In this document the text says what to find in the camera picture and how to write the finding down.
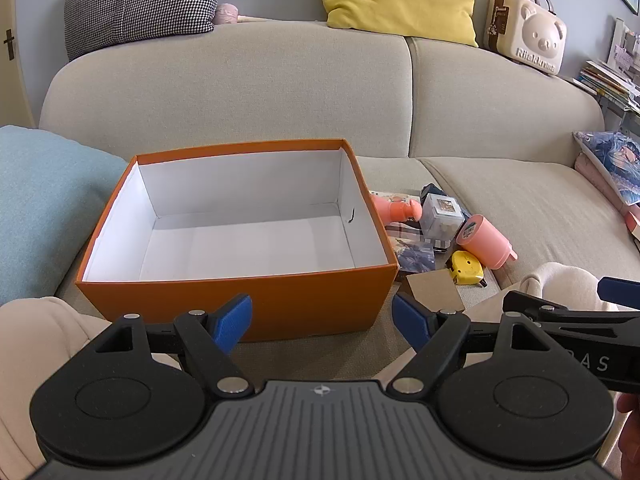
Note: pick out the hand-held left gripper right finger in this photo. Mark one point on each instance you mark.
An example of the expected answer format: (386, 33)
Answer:
(407, 315)

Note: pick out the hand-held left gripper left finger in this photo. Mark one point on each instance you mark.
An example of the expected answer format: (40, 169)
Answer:
(235, 317)

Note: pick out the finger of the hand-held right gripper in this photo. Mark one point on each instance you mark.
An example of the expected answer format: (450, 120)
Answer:
(530, 304)
(617, 287)

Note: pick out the dark printed card box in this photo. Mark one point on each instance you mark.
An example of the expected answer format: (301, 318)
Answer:
(412, 260)

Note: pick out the orange cardboard box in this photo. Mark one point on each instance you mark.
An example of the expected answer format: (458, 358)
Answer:
(300, 300)

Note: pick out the yellow tape measure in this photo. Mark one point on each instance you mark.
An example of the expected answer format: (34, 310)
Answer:
(465, 267)

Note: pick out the pink cylindrical bottle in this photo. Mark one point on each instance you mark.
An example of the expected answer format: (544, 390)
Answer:
(487, 242)

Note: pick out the plaid case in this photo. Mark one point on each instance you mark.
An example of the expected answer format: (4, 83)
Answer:
(402, 234)

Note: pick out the pink pump bottle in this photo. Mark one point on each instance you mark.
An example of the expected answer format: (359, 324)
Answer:
(395, 208)

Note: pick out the person's right hand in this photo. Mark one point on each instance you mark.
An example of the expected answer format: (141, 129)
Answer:
(630, 435)

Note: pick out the brown cardboard piece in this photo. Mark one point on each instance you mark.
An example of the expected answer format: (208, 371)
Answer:
(435, 287)

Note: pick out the clear cube display box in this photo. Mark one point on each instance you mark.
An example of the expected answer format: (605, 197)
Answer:
(440, 220)

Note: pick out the blue printed pillow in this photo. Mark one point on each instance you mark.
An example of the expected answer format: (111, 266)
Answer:
(615, 160)

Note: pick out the person's cream trousers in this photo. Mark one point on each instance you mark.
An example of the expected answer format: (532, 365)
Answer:
(30, 340)

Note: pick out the stack of books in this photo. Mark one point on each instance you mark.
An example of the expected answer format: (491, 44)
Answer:
(605, 80)

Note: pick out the light blue cushion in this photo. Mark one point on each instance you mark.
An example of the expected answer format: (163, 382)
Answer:
(45, 200)

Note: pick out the beige sofa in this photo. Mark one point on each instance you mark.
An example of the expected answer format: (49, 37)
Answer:
(250, 90)

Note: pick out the cream bear suitcase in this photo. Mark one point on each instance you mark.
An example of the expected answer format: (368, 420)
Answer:
(535, 35)

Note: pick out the pink plush toy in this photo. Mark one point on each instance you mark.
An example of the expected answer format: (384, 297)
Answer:
(225, 12)

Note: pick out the houndstooth pillow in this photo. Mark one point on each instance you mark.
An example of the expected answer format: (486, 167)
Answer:
(140, 5)

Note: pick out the dark cross-shaped wall fitting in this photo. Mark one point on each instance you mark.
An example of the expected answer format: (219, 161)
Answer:
(9, 42)

